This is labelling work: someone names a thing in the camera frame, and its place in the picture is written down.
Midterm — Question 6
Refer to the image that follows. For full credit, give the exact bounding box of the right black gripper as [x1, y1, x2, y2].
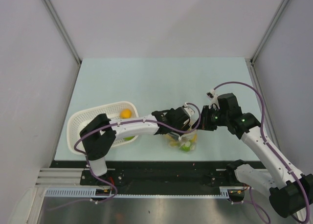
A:
[192, 105, 229, 131]

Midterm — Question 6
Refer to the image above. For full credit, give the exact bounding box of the clear zip top bag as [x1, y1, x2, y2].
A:
[165, 130, 198, 153]

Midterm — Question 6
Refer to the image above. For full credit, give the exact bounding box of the yellow fake bell pepper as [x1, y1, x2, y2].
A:
[165, 134, 179, 140]

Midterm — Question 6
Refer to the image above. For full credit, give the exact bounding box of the orange fake fruit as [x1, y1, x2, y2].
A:
[120, 109, 132, 119]

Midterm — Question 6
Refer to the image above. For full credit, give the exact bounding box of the green fake apple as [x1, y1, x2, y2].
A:
[123, 136, 134, 141]

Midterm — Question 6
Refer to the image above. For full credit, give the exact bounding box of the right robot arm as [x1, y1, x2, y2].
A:
[193, 91, 313, 218]

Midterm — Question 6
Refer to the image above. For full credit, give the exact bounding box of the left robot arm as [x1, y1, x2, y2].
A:
[80, 106, 194, 185]

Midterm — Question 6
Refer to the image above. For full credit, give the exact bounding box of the yellow fake banana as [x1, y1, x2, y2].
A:
[168, 138, 180, 147]

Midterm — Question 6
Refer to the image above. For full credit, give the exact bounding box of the green fake lime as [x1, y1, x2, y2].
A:
[179, 144, 193, 152]

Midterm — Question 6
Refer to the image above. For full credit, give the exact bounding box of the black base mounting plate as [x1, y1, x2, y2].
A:
[50, 160, 272, 197]

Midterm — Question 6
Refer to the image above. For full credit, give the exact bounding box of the white perforated plastic basket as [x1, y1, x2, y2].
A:
[67, 101, 140, 155]

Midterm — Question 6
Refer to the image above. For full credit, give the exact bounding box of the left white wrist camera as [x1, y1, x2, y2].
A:
[183, 103, 195, 117]

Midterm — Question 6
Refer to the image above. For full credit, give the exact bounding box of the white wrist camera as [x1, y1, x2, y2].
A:
[206, 89, 220, 110]
[183, 103, 195, 117]

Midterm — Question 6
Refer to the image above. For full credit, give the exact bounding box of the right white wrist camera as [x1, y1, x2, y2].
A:
[206, 89, 220, 110]

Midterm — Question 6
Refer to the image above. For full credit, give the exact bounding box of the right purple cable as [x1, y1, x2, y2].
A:
[213, 81, 311, 222]

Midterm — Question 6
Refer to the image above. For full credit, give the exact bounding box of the purple cable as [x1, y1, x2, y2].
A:
[74, 102, 201, 185]
[213, 81, 311, 222]

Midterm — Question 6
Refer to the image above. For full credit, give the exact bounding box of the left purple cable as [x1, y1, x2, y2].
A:
[74, 102, 201, 185]

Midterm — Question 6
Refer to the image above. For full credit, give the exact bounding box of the white slotted cable duct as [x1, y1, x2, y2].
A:
[45, 186, 245, 199]

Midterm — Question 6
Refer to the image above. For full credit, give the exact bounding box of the right aluminium frame post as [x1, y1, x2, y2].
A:
[249, 0, 291, 65]

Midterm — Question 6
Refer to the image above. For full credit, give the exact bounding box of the aluminium frame post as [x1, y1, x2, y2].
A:
[41, 0, 82, 67]
[249, 0, 291, 65]

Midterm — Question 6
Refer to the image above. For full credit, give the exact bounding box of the left aluminium frame post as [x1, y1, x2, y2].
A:
[41, 0, 82, 67]

